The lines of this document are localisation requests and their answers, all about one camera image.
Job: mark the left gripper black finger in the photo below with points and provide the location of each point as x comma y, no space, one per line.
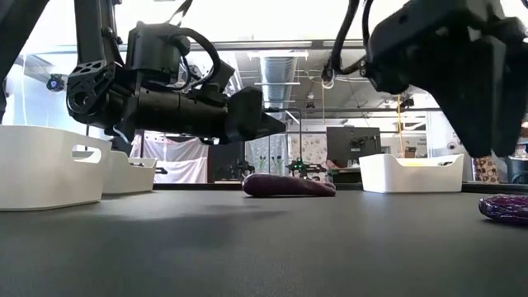
272,125

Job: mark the dark purple pouch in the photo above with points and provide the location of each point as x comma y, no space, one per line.
288,185

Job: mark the purple eggplant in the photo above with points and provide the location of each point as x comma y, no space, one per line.
505,208

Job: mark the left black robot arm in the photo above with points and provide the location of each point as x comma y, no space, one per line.
95,29

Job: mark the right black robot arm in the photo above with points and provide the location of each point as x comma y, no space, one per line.
412,41

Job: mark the background black robot arm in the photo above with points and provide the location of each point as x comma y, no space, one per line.
237,169
305,168

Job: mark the white patterned curtain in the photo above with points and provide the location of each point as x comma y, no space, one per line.
313,148

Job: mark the white cloth sheet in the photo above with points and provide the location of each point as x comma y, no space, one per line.
181,161

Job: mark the black panel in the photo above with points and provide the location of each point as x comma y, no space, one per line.
224,163

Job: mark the brown circle patterned curtain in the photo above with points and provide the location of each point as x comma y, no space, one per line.
486,169

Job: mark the black bin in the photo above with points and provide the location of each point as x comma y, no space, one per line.
517,171

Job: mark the white ceiling light fixture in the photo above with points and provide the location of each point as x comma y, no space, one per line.
277,54

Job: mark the black monitor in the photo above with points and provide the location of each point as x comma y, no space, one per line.
352,142

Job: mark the white plastic basket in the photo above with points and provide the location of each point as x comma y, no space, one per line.
412,177
45,169
128,175

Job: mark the black hanging device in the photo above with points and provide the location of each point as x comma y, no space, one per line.
406,102

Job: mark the brown cardboard box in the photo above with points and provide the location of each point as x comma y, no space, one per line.
409,152

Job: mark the silver ventilation duct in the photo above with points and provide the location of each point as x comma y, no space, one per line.
278,78

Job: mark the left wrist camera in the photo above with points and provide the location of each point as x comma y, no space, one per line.
220,76

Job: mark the white security camera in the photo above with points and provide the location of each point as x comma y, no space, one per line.
452,145

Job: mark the black table edge rail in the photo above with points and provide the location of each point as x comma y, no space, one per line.
198,186

